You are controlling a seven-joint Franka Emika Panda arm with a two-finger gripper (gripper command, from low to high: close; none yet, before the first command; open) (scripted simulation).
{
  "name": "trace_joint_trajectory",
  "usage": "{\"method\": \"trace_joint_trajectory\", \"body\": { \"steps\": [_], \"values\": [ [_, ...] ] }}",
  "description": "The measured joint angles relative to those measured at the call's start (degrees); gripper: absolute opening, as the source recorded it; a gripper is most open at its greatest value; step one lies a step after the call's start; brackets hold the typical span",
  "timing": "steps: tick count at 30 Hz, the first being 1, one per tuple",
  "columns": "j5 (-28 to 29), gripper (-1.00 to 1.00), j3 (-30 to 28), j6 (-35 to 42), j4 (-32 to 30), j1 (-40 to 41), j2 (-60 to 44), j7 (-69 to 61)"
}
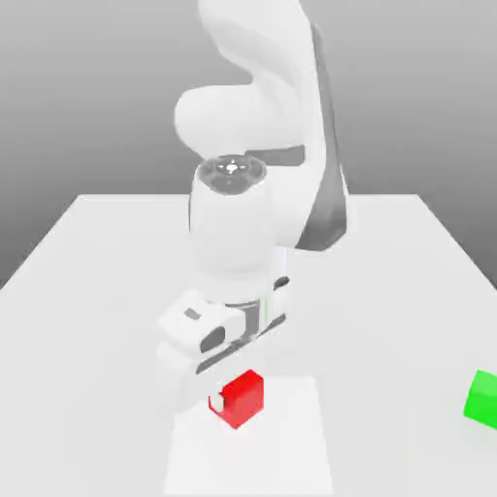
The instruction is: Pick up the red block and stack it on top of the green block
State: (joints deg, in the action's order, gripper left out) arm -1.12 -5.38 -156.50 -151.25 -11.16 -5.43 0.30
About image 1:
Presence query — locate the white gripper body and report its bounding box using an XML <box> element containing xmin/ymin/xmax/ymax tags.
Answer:
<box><xmin>156</xmin><ymin>313</ymin><xmax>291</xmax><ymax>415</ymax></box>

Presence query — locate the small green cube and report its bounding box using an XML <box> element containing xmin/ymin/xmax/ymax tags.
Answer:
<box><xmin>462</xmin><ymin>369</ymin><xmax>497</xmax><ymax>431</ymax></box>

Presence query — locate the small red cube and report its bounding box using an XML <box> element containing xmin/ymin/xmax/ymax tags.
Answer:
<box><xmin>208</xmin><ymin>369</ymin><xmax>265</xmax><ymax>430</ymax></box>

